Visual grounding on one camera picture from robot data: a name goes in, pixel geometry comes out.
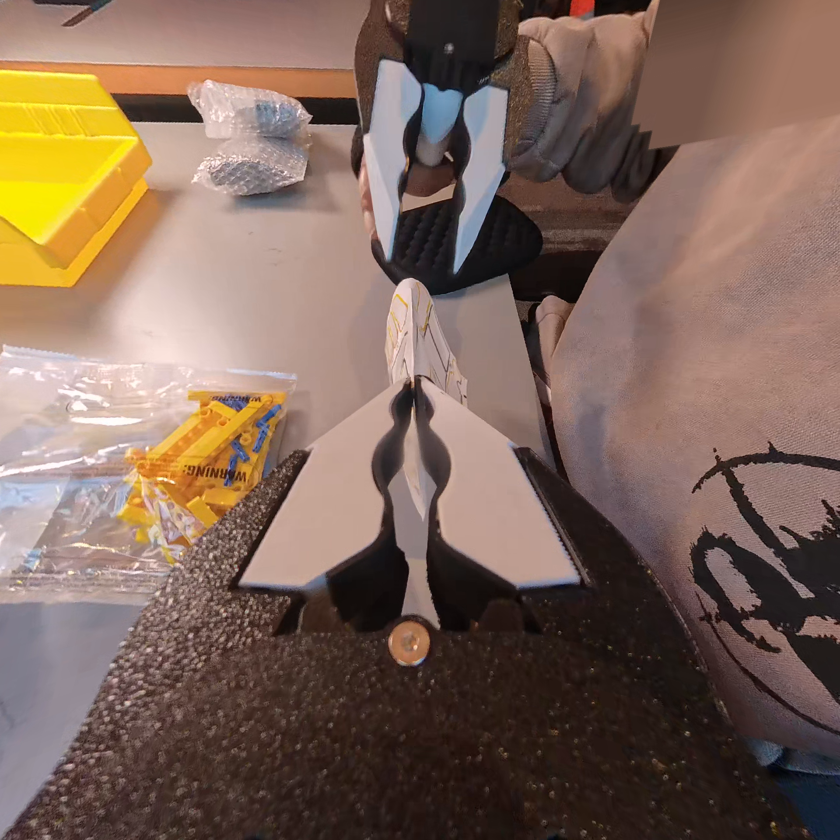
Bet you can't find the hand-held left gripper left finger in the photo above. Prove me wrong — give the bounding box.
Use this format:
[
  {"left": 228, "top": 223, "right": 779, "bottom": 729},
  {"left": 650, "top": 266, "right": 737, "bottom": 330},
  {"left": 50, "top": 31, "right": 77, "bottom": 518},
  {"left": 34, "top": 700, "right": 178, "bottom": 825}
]
[{"left": 238, "top": 379, "right": 416, "bottom": 621}]

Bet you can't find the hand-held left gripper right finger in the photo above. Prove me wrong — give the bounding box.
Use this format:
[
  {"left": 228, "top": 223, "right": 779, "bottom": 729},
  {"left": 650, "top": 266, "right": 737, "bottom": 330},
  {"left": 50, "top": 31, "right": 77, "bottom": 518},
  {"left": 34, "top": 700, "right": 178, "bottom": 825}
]
[{"left": 417, "top": 379, "right": 581, "bottom": 621}]

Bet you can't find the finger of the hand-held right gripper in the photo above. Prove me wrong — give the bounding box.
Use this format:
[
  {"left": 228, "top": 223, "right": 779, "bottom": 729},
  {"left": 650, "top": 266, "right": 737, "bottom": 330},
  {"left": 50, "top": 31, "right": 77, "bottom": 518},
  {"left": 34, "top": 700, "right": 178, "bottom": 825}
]
[
  {"left": 451, "top": 84, "right": 511, "bottom": 275},
  {"left": 361, "top": 59, "right": 424, "bottom": 263}
]

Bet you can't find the pile of yellow blue parts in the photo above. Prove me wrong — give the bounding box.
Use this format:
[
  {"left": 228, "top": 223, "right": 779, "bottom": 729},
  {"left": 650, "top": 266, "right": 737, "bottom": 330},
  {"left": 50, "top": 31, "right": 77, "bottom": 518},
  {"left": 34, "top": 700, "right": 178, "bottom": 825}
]
[{"left": 223, "top": 402, "right": 283, "bottom": 488}]

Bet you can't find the white sticker sheet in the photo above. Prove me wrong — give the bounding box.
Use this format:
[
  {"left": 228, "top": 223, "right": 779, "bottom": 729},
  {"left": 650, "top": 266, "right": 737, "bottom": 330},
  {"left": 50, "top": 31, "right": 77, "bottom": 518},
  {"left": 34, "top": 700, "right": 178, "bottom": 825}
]
[{"left": 384, "top": 277, "right": 470, "bottom": 519}]

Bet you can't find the large clear plastic bag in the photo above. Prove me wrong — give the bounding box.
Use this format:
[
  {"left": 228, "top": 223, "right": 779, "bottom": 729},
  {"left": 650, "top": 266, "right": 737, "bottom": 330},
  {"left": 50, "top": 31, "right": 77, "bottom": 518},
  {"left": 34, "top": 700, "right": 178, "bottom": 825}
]
[{"left": 0, "top": 344, "right": 298, "bottom": 595}]

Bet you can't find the yellow plastic bin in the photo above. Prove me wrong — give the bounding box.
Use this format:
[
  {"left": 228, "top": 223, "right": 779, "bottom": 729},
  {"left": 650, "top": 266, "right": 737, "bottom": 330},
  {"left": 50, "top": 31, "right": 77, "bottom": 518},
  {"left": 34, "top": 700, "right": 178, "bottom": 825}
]
[{"left": 0, "top": 69, "right": 153, "bottom": 288}]

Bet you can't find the person's right forearm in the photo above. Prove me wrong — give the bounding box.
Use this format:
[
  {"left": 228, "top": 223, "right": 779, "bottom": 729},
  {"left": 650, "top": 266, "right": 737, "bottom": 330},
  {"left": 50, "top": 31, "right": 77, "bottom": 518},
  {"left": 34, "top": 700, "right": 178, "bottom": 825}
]
[{"left": 505, "top": 16, "right": 657, "bottom": 198}]

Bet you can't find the grey desk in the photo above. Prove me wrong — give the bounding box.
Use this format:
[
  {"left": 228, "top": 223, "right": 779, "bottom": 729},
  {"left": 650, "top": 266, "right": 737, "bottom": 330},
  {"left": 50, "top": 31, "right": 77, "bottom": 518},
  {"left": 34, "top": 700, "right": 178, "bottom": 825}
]
[{"left": 0, "top": 121, "right": 555, "bottom": 756}]

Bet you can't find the person's right hand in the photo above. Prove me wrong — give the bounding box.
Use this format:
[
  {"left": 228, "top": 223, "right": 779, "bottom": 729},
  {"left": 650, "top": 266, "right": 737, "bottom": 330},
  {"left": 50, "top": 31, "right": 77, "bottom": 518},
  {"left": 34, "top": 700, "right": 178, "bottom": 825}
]
[{"left": 407, "top": 162, "right": 462, "bottom": 196}]

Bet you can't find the black chair armrest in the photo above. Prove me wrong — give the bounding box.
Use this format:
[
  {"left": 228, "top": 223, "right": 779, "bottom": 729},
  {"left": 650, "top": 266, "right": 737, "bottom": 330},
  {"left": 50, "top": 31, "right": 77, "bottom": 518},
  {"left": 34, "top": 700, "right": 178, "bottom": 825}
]
[{"left": 371, "top": 193, "right": 544, "bottom": 296}]

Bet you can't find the bubble wrap bundle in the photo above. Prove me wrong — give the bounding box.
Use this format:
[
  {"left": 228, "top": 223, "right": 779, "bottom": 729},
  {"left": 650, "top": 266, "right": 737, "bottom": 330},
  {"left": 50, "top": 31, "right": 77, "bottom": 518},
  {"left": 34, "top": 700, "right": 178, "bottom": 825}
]
[{"left": 192, "top": 136, "right": 309, "bottom": 196}]

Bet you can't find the pile of yellow building parts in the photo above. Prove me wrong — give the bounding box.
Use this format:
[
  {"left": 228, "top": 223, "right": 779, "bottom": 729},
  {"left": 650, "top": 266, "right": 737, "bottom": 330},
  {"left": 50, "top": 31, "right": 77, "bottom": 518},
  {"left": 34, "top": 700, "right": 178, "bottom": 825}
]
[{"left": 118, "top": 388, "right": 290, "bottom": 565}]

